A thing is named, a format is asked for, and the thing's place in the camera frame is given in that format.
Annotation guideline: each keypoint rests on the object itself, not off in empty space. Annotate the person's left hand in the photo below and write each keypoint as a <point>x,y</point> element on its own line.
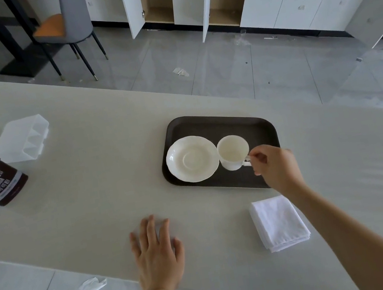
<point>158,259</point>

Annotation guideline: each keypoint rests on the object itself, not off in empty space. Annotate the person's right hand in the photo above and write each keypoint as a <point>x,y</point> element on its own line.
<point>279,170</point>

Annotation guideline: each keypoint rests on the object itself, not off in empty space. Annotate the person's left thumb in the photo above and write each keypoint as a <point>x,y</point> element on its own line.
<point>179,250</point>

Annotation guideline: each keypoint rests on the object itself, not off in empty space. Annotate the person's left little finger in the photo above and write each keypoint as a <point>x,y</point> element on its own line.
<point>136,245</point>

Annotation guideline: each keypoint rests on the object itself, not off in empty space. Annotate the person's right thumb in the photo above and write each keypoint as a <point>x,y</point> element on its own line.
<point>258,168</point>

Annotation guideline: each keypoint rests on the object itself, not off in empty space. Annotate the person's left middle finger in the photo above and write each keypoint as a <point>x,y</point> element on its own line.
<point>150,231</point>

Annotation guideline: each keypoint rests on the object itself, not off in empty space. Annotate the white ceramic cup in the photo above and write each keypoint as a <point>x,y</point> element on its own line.
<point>233,153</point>

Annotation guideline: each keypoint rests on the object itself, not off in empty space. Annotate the person's right forearm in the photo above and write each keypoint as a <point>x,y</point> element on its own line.
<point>362,234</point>

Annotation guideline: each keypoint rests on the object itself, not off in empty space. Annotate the folded white cloth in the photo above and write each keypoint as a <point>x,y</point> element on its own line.
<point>279,223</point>

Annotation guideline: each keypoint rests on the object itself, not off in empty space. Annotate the crumpled white tissue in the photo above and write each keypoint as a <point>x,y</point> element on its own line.
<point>92,286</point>

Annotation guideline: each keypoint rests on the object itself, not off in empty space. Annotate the dark brown serving tray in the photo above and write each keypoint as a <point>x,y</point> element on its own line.
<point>210,125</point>

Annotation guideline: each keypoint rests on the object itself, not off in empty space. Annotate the white ceramic saucer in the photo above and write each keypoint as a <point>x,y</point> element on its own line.
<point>192,158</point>

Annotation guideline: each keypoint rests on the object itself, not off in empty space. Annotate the white paper scrap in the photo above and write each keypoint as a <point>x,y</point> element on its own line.
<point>181,72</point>

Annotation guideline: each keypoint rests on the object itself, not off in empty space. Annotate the clear plastic wrapper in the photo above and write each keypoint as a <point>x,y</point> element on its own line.
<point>241,37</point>

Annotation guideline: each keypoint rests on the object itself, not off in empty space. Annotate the translucent white plastic organizer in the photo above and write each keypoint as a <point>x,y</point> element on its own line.
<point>22,137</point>

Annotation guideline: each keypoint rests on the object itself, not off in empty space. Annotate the narrow open white cabinet door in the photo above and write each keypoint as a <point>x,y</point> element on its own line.
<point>206,0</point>
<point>132,6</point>

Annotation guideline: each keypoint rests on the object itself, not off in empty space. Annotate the grey chair with orange seat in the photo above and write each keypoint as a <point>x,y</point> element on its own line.
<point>68,22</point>

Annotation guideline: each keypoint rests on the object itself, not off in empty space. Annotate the black table pedestal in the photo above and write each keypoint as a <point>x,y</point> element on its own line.
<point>13,45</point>

